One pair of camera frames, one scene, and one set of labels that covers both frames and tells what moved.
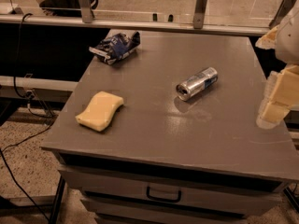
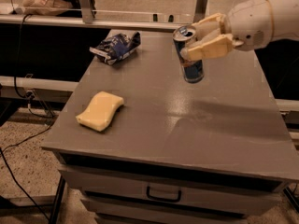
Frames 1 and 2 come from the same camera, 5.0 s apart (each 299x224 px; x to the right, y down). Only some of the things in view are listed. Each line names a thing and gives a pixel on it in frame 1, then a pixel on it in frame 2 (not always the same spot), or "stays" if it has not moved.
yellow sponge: x=101 y=111 stays
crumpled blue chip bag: x=109 y=49 stays
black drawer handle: x=163 y=199 stays
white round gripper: x=289 y=42 to x=249 y=23
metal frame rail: x=83 y=15 stays
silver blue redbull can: x=197 y=83 to x=192 y=70
